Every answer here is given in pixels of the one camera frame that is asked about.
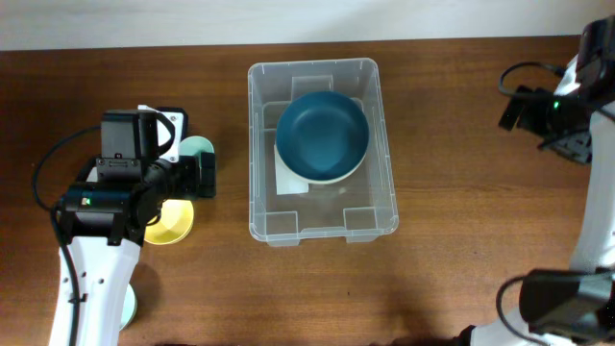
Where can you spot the mint green plastic cup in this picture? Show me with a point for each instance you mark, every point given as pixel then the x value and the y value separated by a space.
pixel 195 145

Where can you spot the clear plastic storage container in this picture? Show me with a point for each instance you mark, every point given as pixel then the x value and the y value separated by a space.
pixel 327 120

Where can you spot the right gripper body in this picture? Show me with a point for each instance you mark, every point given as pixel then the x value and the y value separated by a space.
pixel 564 124

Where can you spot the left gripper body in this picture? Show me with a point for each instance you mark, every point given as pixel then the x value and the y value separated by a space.
pixel 182 179

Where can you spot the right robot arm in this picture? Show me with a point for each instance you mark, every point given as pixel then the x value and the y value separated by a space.
pixel 573 306

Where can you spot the mint green small bowl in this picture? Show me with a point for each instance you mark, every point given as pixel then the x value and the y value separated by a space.
pixel 129 308

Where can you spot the dark blue bowl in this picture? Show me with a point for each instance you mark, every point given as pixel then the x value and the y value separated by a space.
pixel 322 134

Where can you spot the white label in container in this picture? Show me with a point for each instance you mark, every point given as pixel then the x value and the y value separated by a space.
pixel 287 183

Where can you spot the cream bowl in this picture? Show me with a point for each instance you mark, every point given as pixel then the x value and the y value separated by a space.
pixel 346 175

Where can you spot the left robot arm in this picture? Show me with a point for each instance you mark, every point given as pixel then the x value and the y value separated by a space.
pixel 100 222

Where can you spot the yellow small bowl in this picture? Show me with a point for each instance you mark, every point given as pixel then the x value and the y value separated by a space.
pixel 176 220

